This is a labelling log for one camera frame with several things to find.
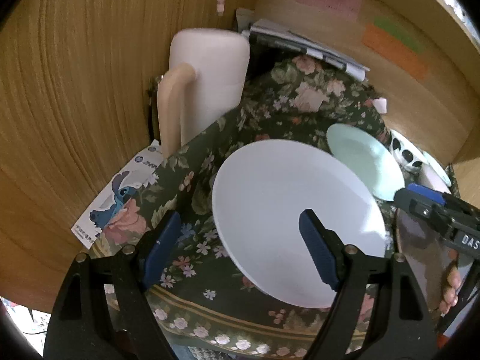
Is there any mauve brown-rimmed plate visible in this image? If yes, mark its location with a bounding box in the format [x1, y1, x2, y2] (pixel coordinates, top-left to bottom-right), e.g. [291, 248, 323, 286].
[395, 210, 452, 312]

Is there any white panda bowl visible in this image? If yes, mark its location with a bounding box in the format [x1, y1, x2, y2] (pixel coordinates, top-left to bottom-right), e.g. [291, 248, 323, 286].
[389, 130, 426, 173]

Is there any mint green plate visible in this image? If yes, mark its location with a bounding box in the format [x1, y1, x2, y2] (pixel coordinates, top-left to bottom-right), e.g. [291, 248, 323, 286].
[326, 124, 405, 202]

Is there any white plate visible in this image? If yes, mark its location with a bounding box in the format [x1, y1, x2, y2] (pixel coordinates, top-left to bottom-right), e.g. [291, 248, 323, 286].
[211, 139, 386, 308]

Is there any pink bowl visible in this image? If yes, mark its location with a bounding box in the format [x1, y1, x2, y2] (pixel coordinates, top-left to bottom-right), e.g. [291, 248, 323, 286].
[418, 163, 451, 194]

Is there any mint green bowl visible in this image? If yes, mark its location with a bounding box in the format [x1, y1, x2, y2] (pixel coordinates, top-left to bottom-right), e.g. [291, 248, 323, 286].
[422, 150, 452, 187]

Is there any person's right hand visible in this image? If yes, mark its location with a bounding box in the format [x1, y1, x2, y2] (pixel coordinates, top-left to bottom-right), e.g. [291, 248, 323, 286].
[439, 261, 462, 315]

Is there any floral dark green cloth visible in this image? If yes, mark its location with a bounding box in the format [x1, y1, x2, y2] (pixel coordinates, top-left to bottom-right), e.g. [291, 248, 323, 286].
[92, 56, 395, 359]

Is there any Stitch cartoon card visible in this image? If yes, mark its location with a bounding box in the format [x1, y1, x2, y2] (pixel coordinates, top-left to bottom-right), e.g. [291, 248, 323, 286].
[71, 139, 164, 250]

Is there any white small box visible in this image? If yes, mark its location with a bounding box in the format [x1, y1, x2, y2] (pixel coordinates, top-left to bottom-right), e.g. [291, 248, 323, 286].
[373, 97, 387, 115]

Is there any orange sticky note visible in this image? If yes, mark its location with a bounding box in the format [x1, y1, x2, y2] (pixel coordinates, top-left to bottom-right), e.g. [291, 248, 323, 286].
[361, 24, 428, 80]

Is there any green sticky note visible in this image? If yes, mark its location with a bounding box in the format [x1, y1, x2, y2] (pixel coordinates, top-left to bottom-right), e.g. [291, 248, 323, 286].
[373, 16, 425, 54]

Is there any stack of papers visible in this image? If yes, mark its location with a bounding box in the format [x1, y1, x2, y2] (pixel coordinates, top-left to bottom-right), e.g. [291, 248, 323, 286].
[235, 8, 370, 82]

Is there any pink mug with handle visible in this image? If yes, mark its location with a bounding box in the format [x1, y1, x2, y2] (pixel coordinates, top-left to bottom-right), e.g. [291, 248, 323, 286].
[156, 28, 250, 159]

